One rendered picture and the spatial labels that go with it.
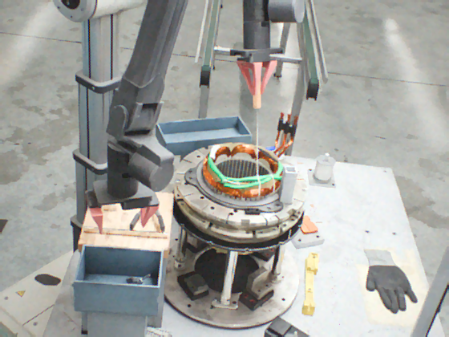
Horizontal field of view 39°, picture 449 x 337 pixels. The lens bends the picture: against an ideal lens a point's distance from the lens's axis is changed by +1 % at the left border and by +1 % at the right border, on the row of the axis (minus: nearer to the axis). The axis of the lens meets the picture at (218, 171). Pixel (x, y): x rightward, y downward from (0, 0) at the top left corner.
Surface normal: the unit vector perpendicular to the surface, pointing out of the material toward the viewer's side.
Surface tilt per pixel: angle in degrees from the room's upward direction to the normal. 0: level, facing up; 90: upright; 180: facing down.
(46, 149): 0
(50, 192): 0
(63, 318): 0
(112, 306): 90
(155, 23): 73
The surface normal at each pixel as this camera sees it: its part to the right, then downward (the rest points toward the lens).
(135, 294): 0.00, 0.58
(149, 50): -0.54, 0.15
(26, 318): 0.11, -0.81
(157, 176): 0.76, 0.44
